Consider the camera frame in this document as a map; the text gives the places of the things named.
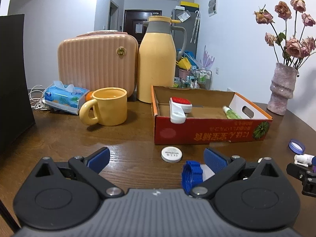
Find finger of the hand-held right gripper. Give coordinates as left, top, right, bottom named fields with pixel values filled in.
left=286, top=163, right=316, bottom=197

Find yellow thermos jug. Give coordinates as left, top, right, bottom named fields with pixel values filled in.
left=137, top=15, right=187, bottom=103

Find purple flower wall decal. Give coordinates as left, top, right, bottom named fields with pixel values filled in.
left=202, top=45, right=216, bottom=70

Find pink ceramic vase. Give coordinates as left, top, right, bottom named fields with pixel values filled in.
left=267, top=62, right=297, bottom=116

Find yellow watering can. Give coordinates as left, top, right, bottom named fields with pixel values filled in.
left=176, top=56, right=192, bottom=70

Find red cardboard box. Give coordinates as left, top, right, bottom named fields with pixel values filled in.
left=151, top=85, right=273, bottom=145

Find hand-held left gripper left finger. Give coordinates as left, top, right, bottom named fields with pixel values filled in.
left=33, top=147, right=124, bottom=198

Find white folded umbrella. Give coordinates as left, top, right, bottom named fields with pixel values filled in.
left=191, top=10, right=201, bottom=43

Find blue tissue pack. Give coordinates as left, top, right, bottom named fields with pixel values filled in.
left=44, top=81, right=90, bottom=115

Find pink ribbed suitcase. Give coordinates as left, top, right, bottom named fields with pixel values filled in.
left=57, top=30, right=139, bottom=97

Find blue ridged cap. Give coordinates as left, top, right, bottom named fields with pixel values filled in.
left=181, top=160, right=216, bottom=193

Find green spray bottle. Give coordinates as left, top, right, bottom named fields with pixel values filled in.
left=223, top=106, right=243, bottom=119

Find red and white lint brush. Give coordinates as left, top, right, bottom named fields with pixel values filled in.
left=169, top=97, right=193, bottom=124

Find wall picture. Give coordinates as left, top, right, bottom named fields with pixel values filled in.
left=208, top=0, right=218, bottom=17

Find clear plastic bag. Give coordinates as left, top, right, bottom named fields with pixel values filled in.
left=177, top=11, right=191, bottom=23

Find blue plastic rack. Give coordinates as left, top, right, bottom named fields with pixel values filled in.
left=183, top=51, right=198, bottom=62

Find pink flower pot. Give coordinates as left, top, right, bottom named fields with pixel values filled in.
left=178, top=68, right=191, bottom=82

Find wire storage cart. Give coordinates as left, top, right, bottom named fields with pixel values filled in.
left=190, top=69, right=213, bottom=90

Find dried rose bouquet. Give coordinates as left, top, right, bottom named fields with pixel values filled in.
left=254, top=0, right=316, bottom=71

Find dark brown door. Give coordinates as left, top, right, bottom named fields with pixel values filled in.
left=124, top=9, right=163, bottom=34

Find grey refrigerator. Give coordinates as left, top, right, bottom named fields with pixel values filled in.
left=171, top=8, right=199, bottom=62

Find blue translucent lid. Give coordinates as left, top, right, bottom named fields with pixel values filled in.
left=289, top=139, right=306, bottom=153

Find white cables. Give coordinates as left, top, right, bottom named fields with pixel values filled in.
left=29, top=85, right=53, bottom=111

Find yellow box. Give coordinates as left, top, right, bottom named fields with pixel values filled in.
left=180, top=1, right=200, bottom=10

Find yellow mug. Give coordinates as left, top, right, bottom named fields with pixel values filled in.
left=79, top=87, right=128, bottom=126

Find smooth white cap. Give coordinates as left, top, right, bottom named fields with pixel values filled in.
left=161, top=146, right=183, bottom=163

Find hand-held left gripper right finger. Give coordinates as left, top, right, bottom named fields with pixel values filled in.
left=189, top=148, right=283, bottom=199

